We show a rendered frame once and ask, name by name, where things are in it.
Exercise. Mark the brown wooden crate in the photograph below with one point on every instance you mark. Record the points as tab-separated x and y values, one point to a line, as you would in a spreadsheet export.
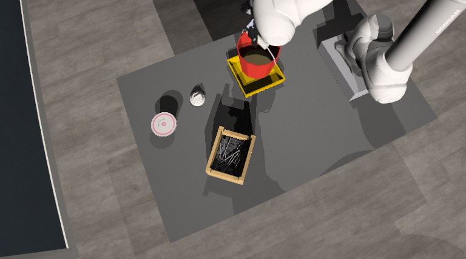
230	154

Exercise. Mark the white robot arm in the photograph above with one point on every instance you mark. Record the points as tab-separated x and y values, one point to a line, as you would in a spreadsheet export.
385	64

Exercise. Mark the yellow shallow tray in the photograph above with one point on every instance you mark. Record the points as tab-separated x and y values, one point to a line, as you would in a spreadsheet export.
251	86

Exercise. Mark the grey kitchen timer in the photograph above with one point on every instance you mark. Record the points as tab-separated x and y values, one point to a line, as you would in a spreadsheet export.
197	98

